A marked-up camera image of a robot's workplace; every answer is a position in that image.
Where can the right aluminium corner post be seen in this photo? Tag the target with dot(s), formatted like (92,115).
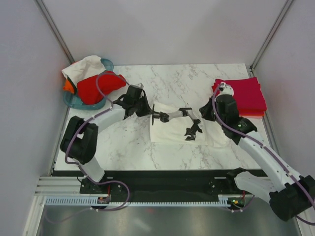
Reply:
(271,34)

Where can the aluminium corner post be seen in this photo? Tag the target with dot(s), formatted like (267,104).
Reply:
(54,29)
(271,34)

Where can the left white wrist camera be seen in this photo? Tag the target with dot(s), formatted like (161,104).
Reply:
(139,86)

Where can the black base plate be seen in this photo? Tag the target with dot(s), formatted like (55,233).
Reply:
(162,185)

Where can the white robot print t shirt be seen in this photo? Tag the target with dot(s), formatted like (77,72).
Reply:
(173,132)

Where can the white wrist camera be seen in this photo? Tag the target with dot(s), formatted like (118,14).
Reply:
(225,89)
(139,86)

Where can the left aluminium side rail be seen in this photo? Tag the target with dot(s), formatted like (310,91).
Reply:
(32,226)

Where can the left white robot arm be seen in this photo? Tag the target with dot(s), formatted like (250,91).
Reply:
(80,138)

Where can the plain white t shirt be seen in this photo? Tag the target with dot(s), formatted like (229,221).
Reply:
(83,69)

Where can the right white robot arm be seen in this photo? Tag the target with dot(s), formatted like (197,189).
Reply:
(288,193)

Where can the aluminium cross rail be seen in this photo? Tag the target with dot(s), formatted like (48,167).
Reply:
(57,186)

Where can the white slotted cable duct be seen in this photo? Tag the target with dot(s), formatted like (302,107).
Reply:
(95,201)

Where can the left aluminium corner post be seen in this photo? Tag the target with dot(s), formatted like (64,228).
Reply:
(54,29)

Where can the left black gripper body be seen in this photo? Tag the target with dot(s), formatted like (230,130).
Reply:
(141,109)

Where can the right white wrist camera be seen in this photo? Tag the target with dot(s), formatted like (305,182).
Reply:
(225,89)

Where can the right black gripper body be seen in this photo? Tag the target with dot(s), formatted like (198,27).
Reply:
(208,113)

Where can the teal laundry basket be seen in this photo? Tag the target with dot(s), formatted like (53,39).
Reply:
(73,101)

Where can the orange t shirt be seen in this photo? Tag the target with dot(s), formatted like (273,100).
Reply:
(69,86)

